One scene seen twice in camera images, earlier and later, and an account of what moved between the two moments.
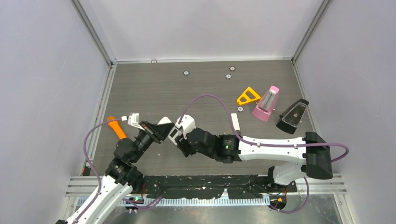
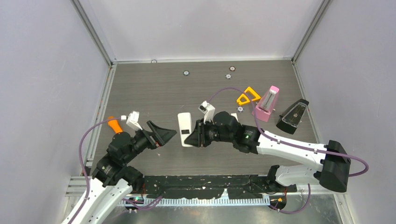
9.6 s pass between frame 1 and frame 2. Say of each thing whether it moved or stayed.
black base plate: stayed
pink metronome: stayed
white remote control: moved
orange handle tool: stayed
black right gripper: moved
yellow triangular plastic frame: stayed
